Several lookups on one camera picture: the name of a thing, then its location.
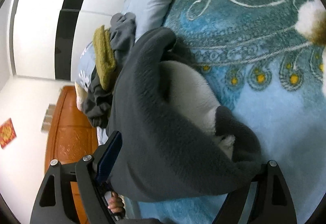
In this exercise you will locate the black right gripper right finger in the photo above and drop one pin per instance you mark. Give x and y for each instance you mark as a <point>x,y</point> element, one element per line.
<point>272,202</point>

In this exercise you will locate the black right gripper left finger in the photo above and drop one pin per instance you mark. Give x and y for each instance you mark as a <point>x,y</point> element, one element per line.
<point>55,203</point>

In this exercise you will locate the dark grey white fleece garment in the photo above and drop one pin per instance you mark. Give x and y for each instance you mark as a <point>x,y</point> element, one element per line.
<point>164,156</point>

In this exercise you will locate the dark grey clothes pile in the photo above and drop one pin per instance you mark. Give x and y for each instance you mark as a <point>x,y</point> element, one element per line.
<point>96,104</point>

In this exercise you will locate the person's right hand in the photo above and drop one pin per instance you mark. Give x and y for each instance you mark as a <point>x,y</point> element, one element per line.
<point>115,203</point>

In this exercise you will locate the orange wooden door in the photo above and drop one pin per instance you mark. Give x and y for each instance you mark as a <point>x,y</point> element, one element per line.
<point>70,136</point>

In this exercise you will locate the olive green knitted garment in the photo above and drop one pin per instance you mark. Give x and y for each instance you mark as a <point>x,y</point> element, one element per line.
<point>105,60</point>

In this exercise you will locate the teal floral plush blanket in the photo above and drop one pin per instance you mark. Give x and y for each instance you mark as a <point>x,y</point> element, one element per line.
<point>268,74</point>

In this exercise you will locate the red paper wall decoration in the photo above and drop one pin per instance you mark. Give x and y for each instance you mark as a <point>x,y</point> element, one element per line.
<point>7,133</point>

